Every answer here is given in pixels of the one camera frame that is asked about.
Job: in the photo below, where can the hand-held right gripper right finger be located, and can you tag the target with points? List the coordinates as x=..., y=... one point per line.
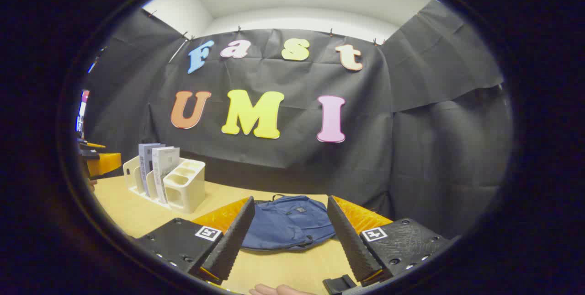
x=349, y=244

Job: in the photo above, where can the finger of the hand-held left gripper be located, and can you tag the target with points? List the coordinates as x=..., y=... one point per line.
x=105, y=163

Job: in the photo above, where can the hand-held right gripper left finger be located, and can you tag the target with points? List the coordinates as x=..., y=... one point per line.
x=231, y=244

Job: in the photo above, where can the white cover book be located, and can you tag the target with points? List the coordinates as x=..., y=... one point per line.
x=164, y=167

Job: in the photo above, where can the blue schoolbag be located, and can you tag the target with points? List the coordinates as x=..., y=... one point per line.
x=288, y=222

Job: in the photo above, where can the cream plastic bookshelf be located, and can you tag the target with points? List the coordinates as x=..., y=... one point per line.
x=187, y=190

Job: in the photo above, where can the computer monitor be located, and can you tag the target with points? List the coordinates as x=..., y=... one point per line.
x=82, y=112

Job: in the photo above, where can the black backdrop cloth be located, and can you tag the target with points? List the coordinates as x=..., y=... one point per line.
x=292, y=158

